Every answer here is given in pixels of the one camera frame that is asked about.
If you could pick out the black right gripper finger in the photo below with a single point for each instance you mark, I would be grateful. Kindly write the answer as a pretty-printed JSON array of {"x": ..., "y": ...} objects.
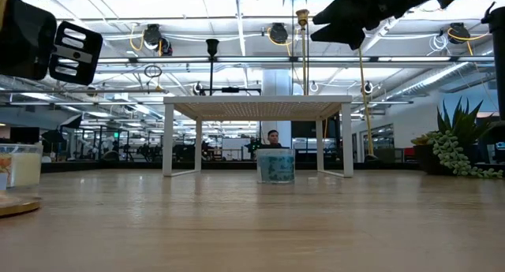
[
  {"x": 347, "y": 35},
  {"x": 351, "y": 10}
]

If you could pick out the yellow candle jar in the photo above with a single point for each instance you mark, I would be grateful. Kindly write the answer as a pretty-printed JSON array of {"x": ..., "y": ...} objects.
[{"x": 25, "y": 167}]

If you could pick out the black candlestick holder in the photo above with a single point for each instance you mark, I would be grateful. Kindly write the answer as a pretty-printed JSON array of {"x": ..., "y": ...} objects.
[{"x": 212, "y": 45}]

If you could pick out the blue candle jar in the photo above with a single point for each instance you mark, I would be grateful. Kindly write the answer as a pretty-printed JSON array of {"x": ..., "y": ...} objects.
[{"x": 276, "y": 169}]

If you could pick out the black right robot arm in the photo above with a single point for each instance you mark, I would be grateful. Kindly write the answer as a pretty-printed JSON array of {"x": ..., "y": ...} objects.
[{"x": 499, "y": 67}]

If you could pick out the white perforated shelf riser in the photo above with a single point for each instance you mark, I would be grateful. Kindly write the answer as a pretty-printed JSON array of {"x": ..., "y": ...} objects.
[{"x": 256, "y": 99}]

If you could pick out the person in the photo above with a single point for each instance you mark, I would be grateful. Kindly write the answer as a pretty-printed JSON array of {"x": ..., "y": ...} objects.
[{"x": 273, "y": 138}]

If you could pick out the green artificial succulent plant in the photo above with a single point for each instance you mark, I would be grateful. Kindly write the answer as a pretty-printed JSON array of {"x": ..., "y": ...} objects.
[{"x": 450, "y": 153}]

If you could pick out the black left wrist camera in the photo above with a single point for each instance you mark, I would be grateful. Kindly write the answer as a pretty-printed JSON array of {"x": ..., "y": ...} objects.
[{"x": 77, "y": 55}]

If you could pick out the black overhead camera bar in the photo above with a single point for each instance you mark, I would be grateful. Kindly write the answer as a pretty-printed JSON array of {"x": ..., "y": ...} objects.
[{"x": 230, "y": 90}]

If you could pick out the black aluminium table frame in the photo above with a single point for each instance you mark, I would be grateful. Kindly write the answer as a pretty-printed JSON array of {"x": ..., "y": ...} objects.
[{"x": 221, "y": 165}]

